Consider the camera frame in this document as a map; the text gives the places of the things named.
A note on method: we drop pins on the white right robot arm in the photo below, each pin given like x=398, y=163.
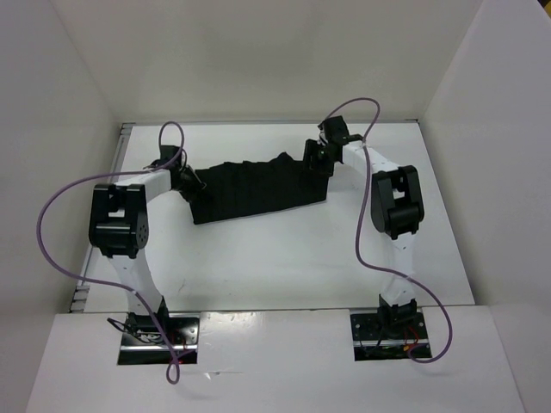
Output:
x=392, y=199

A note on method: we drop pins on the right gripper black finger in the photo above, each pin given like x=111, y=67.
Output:
x=325, y=163
x=311, y=155

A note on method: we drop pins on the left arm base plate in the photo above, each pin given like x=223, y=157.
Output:
x=142, y=344

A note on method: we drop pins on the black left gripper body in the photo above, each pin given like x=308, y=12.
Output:
x=181, y=181

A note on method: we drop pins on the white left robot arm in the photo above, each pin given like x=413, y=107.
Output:
x=119, y=228

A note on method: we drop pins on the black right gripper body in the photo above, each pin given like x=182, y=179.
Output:
x=328, y=144

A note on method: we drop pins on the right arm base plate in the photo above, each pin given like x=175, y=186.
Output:
x=374, y=342

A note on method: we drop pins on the black pleated skirt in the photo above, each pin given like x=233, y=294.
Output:
x=238, y=190

